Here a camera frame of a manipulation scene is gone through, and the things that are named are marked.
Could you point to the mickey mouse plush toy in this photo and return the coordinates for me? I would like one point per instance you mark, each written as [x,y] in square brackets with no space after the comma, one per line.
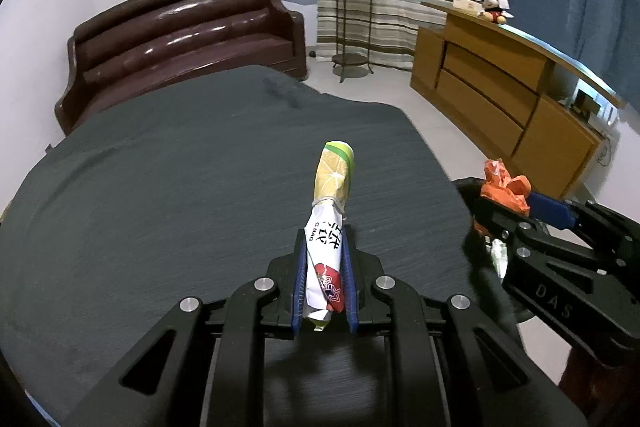
[495,11]

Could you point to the black trash bin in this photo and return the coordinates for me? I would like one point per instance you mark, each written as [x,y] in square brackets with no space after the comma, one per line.
[491,296]

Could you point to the dark brown leather sofa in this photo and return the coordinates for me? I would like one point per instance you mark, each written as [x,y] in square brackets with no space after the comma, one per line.
[139,46]

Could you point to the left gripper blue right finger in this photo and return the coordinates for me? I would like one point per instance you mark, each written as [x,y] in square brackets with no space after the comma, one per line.
[447,362]

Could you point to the green white snack wrapper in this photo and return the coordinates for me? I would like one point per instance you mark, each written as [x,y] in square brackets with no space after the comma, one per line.
[499,257]

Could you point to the white yellow lemon wrapper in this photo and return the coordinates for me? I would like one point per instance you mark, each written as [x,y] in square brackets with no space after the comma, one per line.
[324,295]

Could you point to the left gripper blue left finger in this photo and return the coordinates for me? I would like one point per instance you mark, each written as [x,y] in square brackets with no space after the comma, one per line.
[203,363]

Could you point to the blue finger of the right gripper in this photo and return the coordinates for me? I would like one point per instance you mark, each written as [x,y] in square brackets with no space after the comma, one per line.
[552,209]
[489,218]

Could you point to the orange wrapper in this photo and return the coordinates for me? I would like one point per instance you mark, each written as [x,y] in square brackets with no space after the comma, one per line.
[503,189]

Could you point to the small box on cabinet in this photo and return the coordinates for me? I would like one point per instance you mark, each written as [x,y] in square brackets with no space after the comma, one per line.
[468,6]

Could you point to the wooden sideboard cabinet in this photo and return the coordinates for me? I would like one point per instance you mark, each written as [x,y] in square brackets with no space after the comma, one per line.
[514,96]

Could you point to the black metal plant stand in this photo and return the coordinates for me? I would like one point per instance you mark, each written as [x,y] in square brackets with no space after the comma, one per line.
[353,37]

